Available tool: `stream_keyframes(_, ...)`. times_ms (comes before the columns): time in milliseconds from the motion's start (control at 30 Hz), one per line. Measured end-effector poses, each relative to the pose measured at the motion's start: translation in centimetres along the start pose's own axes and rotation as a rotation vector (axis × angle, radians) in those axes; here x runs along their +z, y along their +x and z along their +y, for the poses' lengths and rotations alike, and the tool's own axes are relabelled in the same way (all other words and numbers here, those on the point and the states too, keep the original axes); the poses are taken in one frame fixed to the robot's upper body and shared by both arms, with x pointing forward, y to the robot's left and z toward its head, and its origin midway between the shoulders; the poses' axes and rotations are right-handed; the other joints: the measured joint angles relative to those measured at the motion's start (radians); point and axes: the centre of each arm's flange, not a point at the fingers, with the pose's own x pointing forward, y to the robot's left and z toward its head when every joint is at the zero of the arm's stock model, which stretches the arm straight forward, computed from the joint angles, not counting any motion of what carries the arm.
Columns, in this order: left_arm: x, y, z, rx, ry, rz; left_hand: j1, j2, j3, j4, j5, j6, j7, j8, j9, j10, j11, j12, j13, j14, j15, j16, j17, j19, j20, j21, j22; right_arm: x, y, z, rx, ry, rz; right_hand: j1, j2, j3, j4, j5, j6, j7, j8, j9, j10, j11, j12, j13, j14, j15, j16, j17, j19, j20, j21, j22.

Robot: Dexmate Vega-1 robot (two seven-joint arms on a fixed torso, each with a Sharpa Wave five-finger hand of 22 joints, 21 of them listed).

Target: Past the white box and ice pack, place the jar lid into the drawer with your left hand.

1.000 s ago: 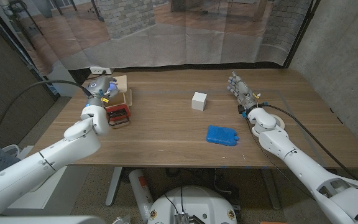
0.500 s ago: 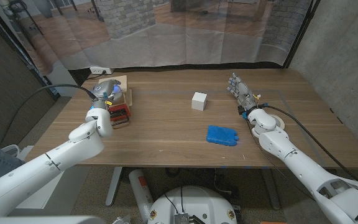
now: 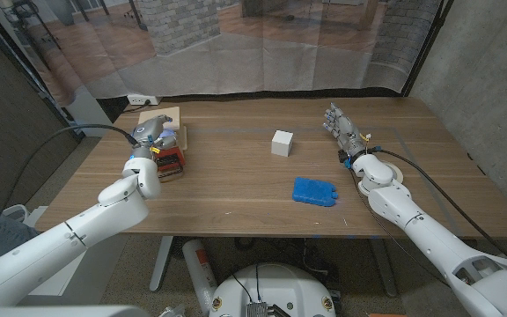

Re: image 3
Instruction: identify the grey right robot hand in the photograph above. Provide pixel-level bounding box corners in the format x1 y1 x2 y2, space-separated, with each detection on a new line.
322 103 371 162

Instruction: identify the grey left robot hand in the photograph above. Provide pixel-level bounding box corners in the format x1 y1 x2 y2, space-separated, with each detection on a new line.
123 114 180 162

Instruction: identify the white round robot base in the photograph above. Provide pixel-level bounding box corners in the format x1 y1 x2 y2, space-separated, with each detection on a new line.
209 262 337 317

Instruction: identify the wooden box with slot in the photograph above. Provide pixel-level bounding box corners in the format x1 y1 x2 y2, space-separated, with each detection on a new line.
137 106 188 151

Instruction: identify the red-fronted wooden drawer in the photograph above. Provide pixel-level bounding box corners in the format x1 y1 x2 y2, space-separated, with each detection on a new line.
154 144 187 183

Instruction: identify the white cube box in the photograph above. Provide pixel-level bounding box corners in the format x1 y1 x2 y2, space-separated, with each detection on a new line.
270 129 294 159

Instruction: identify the blue ice pack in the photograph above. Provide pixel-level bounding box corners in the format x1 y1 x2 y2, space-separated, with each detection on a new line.
291 176 339 208

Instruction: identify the white power strip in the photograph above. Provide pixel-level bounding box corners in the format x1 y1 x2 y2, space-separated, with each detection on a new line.
127 93 161 107

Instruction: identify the black backdrop stand pole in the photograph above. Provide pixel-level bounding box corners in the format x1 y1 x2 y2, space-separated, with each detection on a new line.
400 0 455 98

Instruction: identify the printed room backdrop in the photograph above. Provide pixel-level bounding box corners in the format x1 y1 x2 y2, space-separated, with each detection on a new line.
0 0 446 107

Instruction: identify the white cylinder with orange label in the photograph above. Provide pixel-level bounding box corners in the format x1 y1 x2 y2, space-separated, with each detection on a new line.
181 239 219 313

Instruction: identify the white floor platform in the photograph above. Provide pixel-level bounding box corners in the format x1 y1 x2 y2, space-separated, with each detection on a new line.
2 204 127 307

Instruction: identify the person leg in jeans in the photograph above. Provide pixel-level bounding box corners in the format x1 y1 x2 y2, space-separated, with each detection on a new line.
0 191 41 270

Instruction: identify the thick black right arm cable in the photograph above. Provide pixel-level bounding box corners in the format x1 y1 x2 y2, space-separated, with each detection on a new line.
370 147 507 264

